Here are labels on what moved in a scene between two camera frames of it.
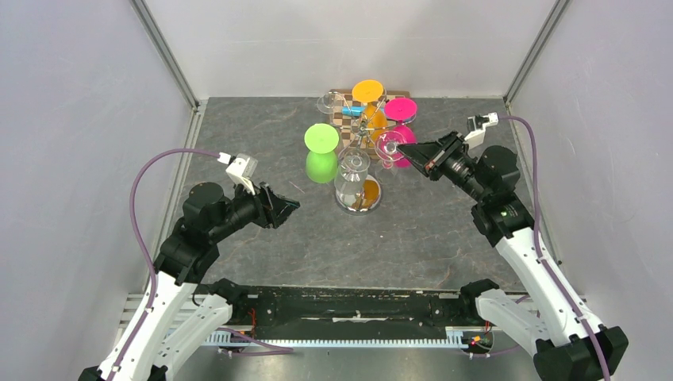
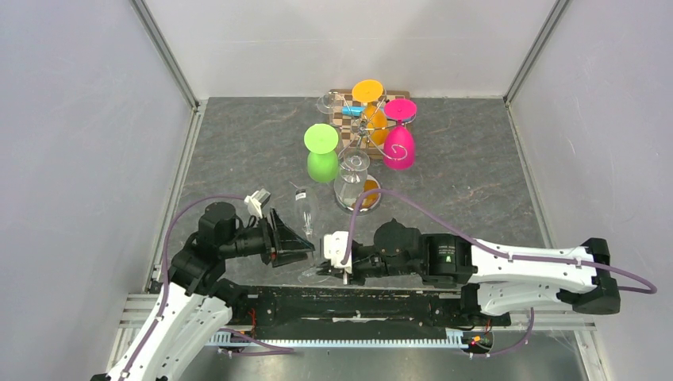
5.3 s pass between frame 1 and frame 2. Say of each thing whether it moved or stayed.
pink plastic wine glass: stayed
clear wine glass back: stayed
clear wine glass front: stayed
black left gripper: moved
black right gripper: moved
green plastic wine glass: stayed
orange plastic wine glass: stayed
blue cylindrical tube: stayed
